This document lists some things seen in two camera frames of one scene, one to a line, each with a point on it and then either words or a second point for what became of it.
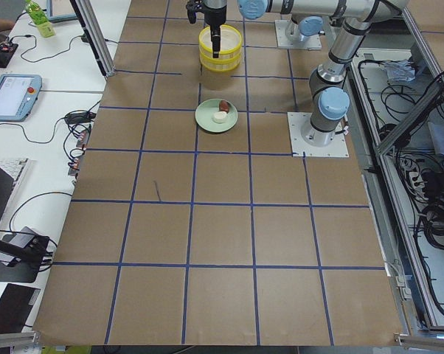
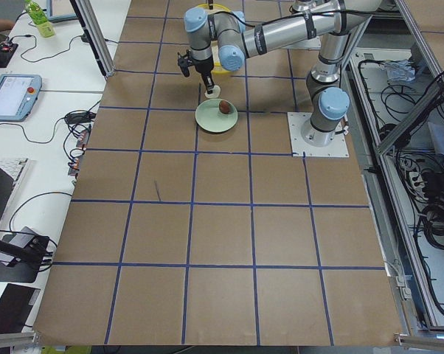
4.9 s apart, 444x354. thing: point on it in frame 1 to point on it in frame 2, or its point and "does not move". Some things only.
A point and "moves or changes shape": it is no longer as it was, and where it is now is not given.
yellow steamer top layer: (231, 42) moves or changes shape
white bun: (220, 116) to (217, 91)
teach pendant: (14, 98) does not move
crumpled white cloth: (400, 70) does not move
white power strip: (417, 184) does not move
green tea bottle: (40, 19) does not move
